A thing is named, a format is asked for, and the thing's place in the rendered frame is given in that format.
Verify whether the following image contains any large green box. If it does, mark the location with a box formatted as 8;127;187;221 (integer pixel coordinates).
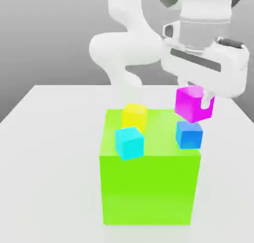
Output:
99;108;201;226

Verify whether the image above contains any small yellow cube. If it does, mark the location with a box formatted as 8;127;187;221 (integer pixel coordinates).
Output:
122;103;148;134

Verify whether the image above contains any small blue cube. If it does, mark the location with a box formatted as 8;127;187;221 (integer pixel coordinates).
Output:
175;121;203;150

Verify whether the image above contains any small magenta cube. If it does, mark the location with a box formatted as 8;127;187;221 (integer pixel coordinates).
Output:
174;84;215;124

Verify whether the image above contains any small cyan cube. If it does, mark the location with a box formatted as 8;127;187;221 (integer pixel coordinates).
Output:
114;126;145;162

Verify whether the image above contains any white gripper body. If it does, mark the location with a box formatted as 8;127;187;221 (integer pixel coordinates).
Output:
160;38;250;99

